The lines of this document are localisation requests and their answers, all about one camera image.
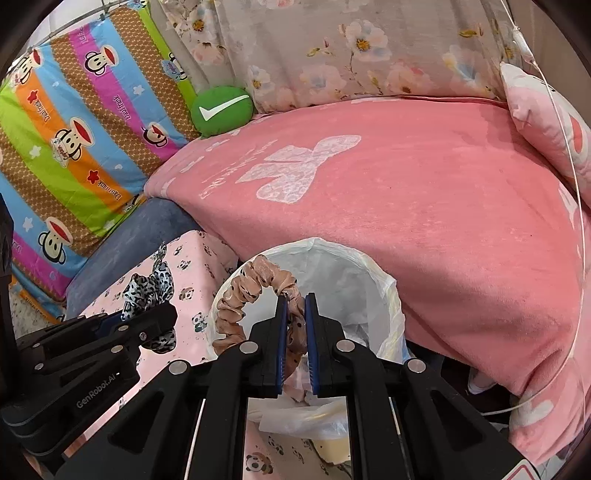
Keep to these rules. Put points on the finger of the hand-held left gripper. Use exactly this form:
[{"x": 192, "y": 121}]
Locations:
[{"x": 138, "y": 330}]

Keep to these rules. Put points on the tan dotted scrunchie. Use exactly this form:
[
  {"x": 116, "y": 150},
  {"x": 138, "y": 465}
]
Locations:
[{"x": 240, "y": 281}]

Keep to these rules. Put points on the pink blanket with bow print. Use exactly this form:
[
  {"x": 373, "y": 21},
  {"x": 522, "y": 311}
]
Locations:
[{"x": 415, "y": 207}]

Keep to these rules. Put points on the colourful monkey print pillow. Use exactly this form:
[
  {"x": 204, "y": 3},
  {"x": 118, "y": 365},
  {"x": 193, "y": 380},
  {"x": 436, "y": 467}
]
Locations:
[{"x": 92, "y": 138}]

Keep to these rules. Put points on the green round pillow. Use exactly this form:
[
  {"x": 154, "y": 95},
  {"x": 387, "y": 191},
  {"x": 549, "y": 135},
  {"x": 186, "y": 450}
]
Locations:
[{"x": 221, "y": 110}]

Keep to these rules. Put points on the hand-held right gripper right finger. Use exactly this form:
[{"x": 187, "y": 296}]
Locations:
[{"x": 311, "y": 341}]

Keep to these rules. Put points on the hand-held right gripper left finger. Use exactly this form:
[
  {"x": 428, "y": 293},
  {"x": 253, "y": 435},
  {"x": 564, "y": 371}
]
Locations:
[{"x": 281, "y": 341}]

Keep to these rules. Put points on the grey floral quilt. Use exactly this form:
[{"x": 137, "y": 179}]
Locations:
[{"x": 323, "y": 60}]

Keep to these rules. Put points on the blue sofa cushion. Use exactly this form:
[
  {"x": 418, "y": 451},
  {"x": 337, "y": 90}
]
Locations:
[{"x": 120, "y": 235}]

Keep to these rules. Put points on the black white leopard scrunchie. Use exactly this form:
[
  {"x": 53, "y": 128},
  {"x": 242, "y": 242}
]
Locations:
[{"x": 154, "y": 284}]

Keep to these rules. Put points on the pink panda print sheet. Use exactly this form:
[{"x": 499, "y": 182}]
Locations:
[{"x": 184, "y": 277}]

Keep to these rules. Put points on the pink white pillow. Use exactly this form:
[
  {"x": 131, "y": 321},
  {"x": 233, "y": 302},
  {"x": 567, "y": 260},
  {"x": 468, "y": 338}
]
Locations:
[{"x": 545, "y": 115}]

